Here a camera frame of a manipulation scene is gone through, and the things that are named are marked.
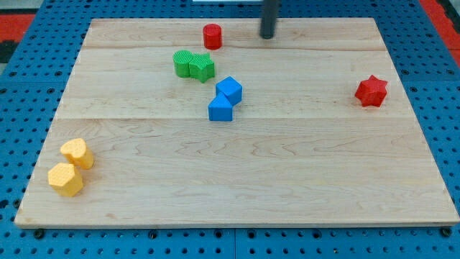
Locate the blue triangular prism block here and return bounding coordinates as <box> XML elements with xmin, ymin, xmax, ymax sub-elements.
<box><xmin>208</xmin><ymin>93</ymin><xmax>233</xmax><ymax>122</ymax></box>

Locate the blue cube block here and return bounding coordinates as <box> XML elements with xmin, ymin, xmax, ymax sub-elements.
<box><xmin>216</xmin><ymin>76</ymin><xmax>243</xmax><ymax>106</ymax></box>

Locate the light wooden board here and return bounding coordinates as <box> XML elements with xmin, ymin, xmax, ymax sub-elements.
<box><xmin>15</xmin><ymin>18</ymin><xmax>459</xmax><ymax>229</ymax></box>

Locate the green star block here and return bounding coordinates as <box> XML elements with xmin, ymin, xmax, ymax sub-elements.
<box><xmin>189</xmin><ymin>53</ymin><xmax>215</xmax><ymax>83</ymax></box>

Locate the green cylinder block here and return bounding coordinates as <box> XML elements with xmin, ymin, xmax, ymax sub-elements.
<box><xmin>172</xmin><ymin>50</ymin><xmax>193</xmax><ymax>78</ymax></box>

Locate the red cylinder block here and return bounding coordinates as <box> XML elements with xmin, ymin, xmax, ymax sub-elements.
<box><xmin>203</xmin><ymin>24</ymin><xmax>222</xmax><ymax>50</ymax></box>

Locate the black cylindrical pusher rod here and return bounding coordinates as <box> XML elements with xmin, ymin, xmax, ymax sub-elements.
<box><xmin>259</xmin><ymin>0</ymin><xmax>280</xmax><ymax>40</ymax></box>

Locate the red star block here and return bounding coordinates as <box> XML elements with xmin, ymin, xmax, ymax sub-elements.
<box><xmin>354</xmin><ymin>75</ymin><xmax>388</xmax><ymax>107</ymax></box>

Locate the yellow heart block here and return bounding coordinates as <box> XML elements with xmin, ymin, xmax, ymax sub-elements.
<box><xmin>60</xmin><ymin>138</ymin><xmax>94</xmax><ymax>170</ymax></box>

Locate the yellow hexagon block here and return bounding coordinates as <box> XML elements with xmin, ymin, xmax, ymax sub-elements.
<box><xmin>47</xmin><ymin>163</ymin><xmax>83</xmax><ymax>197</ymax></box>

